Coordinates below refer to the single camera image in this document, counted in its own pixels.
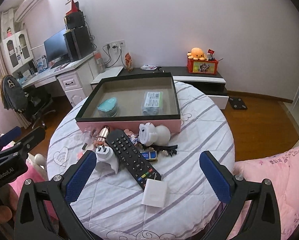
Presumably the person's hand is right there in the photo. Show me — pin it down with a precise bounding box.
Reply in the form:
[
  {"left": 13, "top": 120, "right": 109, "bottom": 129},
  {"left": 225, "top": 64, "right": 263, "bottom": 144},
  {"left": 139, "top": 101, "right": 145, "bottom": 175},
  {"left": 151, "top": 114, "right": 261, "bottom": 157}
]
[{"left": 0, "top": 206, "right": 13, "bottom": 224}]

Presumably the black computer monitor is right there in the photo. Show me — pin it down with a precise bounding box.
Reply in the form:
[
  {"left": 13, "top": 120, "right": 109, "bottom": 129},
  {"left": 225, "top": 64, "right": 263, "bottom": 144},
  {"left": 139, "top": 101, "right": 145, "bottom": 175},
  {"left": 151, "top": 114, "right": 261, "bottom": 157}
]
[{"left": 44, "top": 29, "right": 69, "bottom": 62}]

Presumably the orange octopus plush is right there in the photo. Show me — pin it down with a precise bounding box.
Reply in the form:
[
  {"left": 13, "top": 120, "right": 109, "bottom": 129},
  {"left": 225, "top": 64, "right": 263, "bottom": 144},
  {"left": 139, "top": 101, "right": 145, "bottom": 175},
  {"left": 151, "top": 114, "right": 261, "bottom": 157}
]
[{"left": 187, "top": 47, "right": 207, "bottom": 61}]

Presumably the pink block pig toy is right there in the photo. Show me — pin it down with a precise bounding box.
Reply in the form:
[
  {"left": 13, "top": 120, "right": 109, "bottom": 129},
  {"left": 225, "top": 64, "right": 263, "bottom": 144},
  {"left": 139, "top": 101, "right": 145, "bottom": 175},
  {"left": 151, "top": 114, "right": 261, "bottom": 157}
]
[{"left": 124, "top": 129, "right": 141, "bottom": 147}]

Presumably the teal egg-shaped case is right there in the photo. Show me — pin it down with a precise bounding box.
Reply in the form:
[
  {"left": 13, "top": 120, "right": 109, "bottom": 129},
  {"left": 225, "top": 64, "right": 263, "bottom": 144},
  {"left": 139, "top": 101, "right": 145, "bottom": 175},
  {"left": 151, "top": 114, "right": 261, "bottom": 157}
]
[{"left": 97, "top": 97, "right": 118, "bottom": 117}]

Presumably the black computer tower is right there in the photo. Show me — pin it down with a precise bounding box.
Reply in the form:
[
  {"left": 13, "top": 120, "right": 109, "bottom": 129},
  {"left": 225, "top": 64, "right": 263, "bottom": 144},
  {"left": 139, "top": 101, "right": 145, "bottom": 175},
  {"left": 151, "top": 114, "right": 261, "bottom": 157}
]
[{"left": 63, "top": 27, "right": 93, "bottom": 62}]

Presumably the clear bottle orange cap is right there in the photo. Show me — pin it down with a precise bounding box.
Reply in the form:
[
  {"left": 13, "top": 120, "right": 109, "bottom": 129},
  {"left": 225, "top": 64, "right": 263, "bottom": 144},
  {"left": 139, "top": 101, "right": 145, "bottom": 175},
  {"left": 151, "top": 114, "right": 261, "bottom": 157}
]
[{"left": 94, "top": 50, "right": 105, "bottom": 74}]

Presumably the low black white cabinet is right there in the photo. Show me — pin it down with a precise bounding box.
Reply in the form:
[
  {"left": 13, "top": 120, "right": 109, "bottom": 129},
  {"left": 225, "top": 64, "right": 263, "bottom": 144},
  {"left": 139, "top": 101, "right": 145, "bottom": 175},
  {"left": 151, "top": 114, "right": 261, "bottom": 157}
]
[{"left": 91, "top": 67, "right": 229, "bottom": 110}]

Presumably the black office chair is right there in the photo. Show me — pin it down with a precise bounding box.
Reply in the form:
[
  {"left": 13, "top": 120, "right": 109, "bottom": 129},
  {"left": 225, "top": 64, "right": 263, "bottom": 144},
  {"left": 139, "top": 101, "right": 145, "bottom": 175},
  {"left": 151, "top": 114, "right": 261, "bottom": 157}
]
[{"left": 0, "top": 75, "right": 55, "bottom": 130}]

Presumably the white glass door cupboard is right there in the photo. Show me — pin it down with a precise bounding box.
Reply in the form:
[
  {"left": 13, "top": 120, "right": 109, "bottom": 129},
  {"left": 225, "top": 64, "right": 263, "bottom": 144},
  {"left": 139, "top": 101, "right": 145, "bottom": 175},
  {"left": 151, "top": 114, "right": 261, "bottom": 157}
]
[{"left": 1, "top": 30, "right": 34, "bottom": 74}]

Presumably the plastic wrapped packet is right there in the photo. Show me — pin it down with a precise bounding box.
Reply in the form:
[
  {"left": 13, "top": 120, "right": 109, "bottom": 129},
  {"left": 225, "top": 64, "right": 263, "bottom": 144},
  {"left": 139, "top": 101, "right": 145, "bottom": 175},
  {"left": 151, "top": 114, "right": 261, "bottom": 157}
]
[{"left": 141, "top": 64, "right": 158, "bottom": 70}]

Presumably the black remote control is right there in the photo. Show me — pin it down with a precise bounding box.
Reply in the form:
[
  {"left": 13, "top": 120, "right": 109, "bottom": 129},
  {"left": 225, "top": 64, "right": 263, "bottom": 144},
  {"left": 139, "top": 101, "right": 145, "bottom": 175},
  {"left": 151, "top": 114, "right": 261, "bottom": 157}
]
[{"left": 106, "top": 129, "right": 162, "bottom": 190}]

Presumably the white air conditioner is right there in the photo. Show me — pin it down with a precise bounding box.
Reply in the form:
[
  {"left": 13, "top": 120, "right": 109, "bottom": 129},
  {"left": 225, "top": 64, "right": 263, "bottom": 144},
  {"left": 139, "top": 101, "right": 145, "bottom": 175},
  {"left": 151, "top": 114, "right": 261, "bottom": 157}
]
[{"left": 14, "top": 0, "right": 41, "bottom": 23}]

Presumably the clear plastic battery pack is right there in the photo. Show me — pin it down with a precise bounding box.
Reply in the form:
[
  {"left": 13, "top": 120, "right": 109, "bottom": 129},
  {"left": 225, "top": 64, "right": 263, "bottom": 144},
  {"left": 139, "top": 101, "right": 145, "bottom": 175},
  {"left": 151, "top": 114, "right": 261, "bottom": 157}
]
[{"left": 141, "top": 91, "right": 164, "bottom": 116}]

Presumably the pink blanket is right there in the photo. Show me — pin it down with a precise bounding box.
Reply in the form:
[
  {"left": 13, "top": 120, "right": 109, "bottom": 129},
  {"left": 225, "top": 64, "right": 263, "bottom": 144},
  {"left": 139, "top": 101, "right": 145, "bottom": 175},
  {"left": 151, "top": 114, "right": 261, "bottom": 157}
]
[{"left": 219, "top": 141, "right": 299, "bottom": 240}]

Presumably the white striped quilt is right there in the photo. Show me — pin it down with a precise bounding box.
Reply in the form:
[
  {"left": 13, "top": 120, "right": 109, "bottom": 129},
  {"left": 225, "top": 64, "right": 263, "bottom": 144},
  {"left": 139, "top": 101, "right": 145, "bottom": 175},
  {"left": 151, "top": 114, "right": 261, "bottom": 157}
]
[{"left": 47, "top": 74, "right": 235, "bottom": 239}]

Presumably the pink box with black rim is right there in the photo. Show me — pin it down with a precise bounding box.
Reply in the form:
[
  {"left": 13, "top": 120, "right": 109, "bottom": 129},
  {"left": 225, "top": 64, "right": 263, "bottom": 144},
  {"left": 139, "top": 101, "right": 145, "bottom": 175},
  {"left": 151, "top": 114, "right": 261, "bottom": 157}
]
[{"left": 75, "top": 73, "right": 181, "bottom": 133}]

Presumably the white power adapter plug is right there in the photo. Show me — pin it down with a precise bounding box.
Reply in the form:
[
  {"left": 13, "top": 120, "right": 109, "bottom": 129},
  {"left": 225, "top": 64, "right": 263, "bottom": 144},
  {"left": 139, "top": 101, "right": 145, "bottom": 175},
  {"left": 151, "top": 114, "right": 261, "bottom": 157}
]
[{"left": 95, "top": 145, "right": 119, "bottom": 174}]

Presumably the black floor scale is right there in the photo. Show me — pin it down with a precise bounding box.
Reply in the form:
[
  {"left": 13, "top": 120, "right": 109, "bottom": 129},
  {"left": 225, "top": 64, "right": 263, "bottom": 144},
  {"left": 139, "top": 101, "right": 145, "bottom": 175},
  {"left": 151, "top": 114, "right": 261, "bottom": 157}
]
[{"left": 229, "top": 97, "right": 248, "bottom": 110}]

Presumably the pink bed cover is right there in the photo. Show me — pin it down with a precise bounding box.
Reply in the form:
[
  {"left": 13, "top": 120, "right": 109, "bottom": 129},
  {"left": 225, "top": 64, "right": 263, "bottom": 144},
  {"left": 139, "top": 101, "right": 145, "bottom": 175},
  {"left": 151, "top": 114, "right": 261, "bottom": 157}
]
[{"left": 0, "top": 129, "right": 58, "bottom": 221}]

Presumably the red toy crate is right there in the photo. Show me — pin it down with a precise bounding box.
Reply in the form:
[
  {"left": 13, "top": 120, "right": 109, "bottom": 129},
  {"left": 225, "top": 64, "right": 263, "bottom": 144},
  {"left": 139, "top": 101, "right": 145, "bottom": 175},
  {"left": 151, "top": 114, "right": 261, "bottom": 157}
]
[{"left": 187, "top": 58, "right": 218, "bottom": 75}]

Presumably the white wall power outlet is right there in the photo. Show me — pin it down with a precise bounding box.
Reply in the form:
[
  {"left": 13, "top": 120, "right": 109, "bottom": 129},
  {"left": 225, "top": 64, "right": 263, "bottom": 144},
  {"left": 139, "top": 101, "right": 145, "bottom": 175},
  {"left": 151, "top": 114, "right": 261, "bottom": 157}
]
[{"left": 105, "top": 40, "right": 126, "bottom": 49}]

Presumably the white round night light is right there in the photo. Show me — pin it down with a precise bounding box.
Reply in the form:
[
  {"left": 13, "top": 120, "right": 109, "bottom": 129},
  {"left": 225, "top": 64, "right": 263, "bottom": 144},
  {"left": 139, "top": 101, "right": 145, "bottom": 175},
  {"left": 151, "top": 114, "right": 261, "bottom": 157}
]
[{"left": 138, "top": 122, "right": 171, "bottom": 146}]

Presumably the white square card box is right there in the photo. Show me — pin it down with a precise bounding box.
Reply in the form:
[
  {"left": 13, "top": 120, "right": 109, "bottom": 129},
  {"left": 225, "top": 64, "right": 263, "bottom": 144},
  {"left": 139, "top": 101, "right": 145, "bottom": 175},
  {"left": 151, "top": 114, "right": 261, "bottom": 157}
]
[{"left": 141, "top": 179, "right": 168, "bottom": 208}]

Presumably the black speaker with red items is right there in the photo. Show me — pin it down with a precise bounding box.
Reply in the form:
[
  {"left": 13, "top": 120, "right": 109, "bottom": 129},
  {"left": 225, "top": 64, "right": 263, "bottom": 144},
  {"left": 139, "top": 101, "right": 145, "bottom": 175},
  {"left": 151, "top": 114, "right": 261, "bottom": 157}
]
[{"left": 64, "top": 0, "right": 85, "bottom": 30}]

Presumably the rose gold metal cup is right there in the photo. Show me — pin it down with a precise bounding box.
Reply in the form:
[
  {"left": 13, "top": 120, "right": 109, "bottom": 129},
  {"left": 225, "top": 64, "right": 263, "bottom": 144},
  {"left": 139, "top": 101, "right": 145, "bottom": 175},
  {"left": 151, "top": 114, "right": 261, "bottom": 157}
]
[{"left": 94, "top": 126, "right": 110, "bottom": 148}]

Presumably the white desk with drawers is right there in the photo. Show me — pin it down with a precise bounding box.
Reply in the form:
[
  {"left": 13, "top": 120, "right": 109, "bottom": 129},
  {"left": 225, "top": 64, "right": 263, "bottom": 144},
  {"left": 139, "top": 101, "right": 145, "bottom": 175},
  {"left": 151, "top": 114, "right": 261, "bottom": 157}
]
[{"left": 22, "top": 53, "right": 98, "bottom": 107}]

